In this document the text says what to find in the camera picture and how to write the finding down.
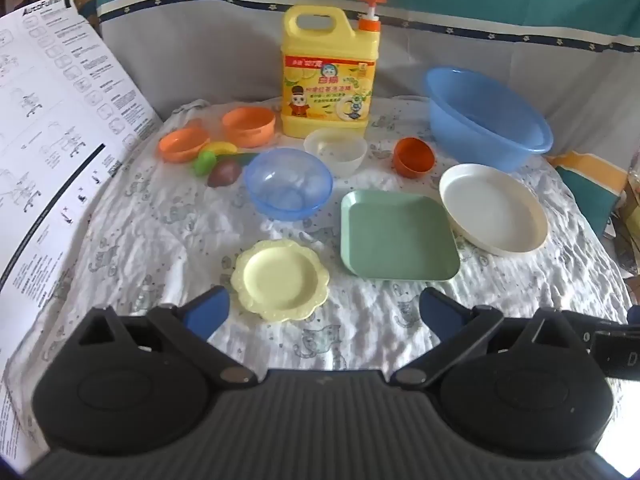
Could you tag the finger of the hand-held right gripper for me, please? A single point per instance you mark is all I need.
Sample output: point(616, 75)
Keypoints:
point(617, 355)

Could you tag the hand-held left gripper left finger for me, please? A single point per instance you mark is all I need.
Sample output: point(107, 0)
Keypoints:
point(210, 310)

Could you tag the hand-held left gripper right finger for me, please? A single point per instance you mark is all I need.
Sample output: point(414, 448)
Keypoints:
point(440, 312)

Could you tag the yellow scalloped plate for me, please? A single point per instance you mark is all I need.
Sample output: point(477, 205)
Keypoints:
point(277, 282)

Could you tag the green square plate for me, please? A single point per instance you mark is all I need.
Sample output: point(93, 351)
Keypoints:
point(395, 235)

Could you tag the white round plate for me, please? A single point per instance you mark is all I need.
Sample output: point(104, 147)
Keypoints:
point(492, 210)

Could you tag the translucent blue bowl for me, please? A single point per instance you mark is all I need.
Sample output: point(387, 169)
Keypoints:
point(287, 185)

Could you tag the white printed cloth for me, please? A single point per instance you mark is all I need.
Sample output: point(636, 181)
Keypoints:
point(165, 240)

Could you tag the light green toy vegetable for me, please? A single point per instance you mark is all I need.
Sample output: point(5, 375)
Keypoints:
point(205, 164)

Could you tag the dark orange plastic cup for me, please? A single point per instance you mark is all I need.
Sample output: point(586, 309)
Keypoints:
point(412, 160)

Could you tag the dark green toy cucumber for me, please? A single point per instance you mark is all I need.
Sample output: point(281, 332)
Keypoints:
point(248, 158)

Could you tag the yellow toy banana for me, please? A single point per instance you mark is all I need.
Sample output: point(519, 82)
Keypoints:
point(220, 148)

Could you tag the shallow orange plastic bowl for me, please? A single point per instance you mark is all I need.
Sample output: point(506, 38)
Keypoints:
point(182, 146)

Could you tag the teal and yellow cloth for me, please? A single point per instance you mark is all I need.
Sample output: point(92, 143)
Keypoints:
point(590, 185)

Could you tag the deep orange plastic bowl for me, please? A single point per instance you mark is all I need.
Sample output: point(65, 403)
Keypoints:
point(248, 127)

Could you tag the clear frosted plastic bowl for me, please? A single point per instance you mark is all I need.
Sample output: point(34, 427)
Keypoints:
point(335, 152)

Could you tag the large blue plastic basin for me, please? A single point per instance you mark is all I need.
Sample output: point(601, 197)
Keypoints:
point(480, 125)

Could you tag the printed instruction sheet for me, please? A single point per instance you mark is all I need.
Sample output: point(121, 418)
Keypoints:
point(50, 135)

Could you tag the teal star-trimmed bedsheet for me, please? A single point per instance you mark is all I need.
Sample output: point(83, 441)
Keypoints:
point(200, 50)

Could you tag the yellow detergent pump bottle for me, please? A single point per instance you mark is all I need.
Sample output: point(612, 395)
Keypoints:
point(325, 60)

